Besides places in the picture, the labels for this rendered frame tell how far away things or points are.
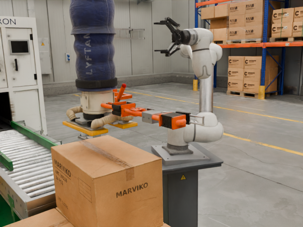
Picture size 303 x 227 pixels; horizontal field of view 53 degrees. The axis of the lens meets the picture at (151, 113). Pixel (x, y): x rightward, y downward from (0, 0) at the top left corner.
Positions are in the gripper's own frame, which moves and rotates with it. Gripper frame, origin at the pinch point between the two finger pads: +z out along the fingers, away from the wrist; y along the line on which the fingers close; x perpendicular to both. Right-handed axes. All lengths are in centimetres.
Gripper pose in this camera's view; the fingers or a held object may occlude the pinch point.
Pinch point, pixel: (157, 37)
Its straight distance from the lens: 160.4
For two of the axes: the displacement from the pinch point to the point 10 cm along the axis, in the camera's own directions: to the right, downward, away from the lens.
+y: 0.3, 9.8, 2.1
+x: -6.5, -1.5, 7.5
